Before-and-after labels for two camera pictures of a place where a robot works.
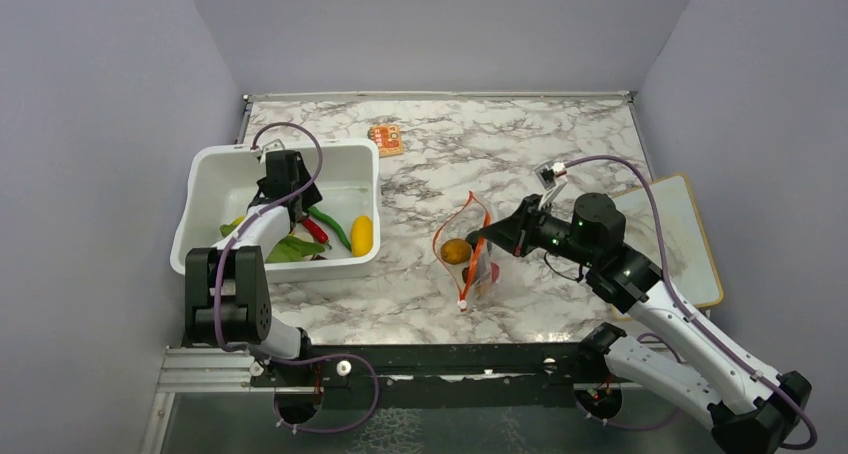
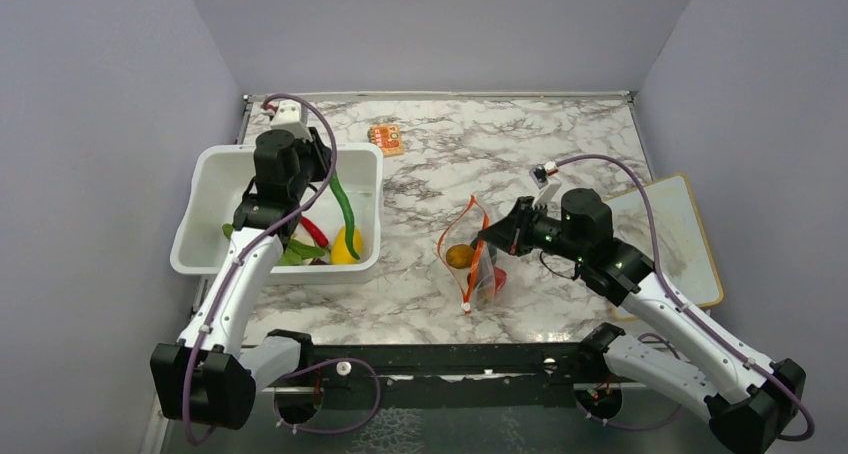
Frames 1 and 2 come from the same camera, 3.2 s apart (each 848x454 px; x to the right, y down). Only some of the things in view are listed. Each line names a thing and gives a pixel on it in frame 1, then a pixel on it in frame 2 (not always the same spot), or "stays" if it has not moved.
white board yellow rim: x=688 y=263 stays
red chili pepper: x=319 y=234 stays
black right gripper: x=509 y=233 stays
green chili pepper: x=316 y=212 to x=337 y=187
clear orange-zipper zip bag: x=463 y=242 stays
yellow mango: x=361 y=236 to x=340 y=253
